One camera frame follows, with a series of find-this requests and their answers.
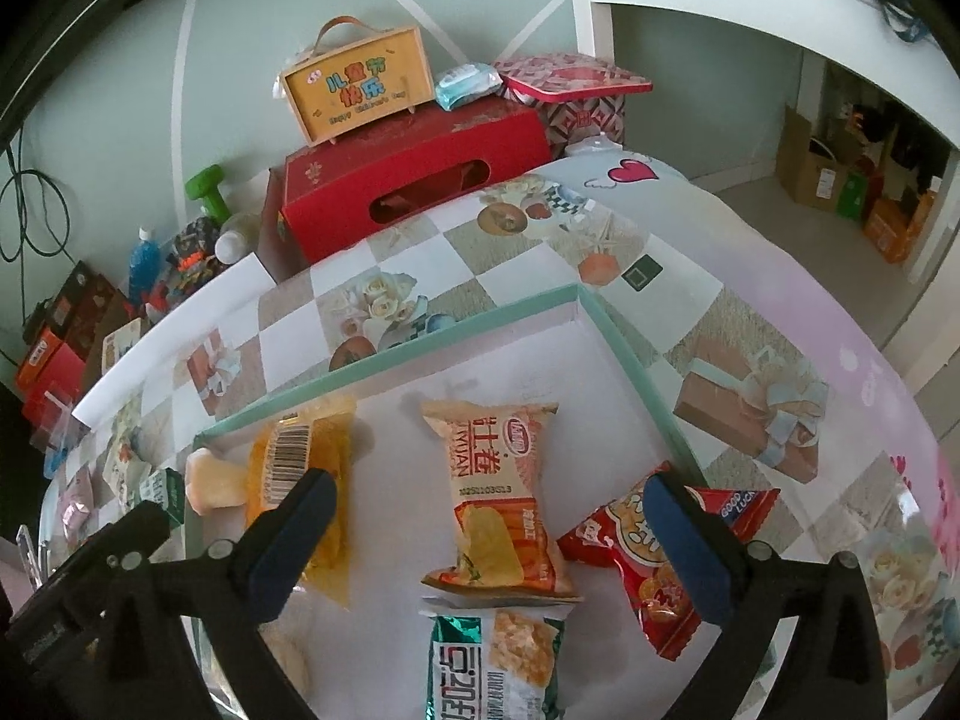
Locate peach jelly cup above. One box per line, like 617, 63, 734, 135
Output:
185, 449, 247, 517

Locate orange yellow snack bag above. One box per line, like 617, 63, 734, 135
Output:
245, 397, 356, 608

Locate red chip packet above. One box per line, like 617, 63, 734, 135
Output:
558, 461, 779, 661

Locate green popcorn snack bag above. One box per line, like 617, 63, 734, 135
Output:
421, 596, 573, 720

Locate orange egg roll bag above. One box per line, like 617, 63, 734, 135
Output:
421, 400, 578, 601

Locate green white biscuit pack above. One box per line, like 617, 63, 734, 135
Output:
135, 468, 185, 528

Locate pink snack packet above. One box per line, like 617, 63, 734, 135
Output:
59, 468, 94, 550

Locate clear plastic box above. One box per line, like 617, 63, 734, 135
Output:
31, 390, 88, 479

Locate teal rimmed white tray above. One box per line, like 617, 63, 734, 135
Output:
199, 288, 711, 718

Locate stacked red orange boxes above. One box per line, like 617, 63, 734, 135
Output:
14, 262, 117, 427

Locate checkered patterned tablecloth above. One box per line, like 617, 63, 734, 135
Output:
44, 151, 958, 718

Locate blue liquid plastic bottle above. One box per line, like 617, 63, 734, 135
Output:
127, 227, 163, 309

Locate cardboard box of toys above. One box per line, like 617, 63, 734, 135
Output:
143, 211, 260, 323

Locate green dumbbell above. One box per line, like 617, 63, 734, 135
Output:
184, 164, 231, 226

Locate large red gift box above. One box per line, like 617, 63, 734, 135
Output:
280, 96, 550, 263

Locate blue wet wipes pack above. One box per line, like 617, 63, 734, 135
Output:
434, 64, 503, 112

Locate red patterned tin box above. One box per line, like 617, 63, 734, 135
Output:
493, 52, 654, 158

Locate white desk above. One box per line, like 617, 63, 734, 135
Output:
563, 0, 960, 392

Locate black wall cable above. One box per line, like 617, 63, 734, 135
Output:
0, 127, 75, 265

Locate orange handled gift box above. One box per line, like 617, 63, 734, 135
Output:
280, 16, 434, 145

